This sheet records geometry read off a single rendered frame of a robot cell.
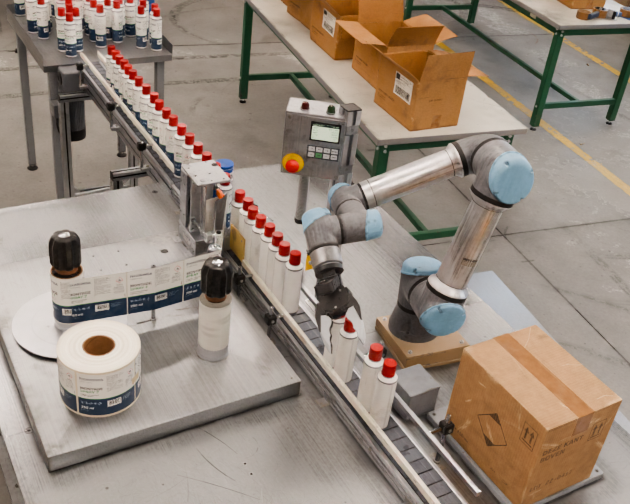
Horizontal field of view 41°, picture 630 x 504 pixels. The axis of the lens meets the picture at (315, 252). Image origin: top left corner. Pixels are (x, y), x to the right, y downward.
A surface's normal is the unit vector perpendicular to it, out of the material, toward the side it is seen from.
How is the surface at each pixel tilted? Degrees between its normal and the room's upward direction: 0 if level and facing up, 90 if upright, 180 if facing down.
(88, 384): 90
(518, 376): 0
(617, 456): 0
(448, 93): 91
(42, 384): 0
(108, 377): 90
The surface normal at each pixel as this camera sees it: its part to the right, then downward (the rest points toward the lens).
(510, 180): 0.28, 0.40
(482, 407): -0.86, 0.20
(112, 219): 0.11, -0.83
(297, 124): -0.10, 0.54
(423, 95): 0.47, 0.54
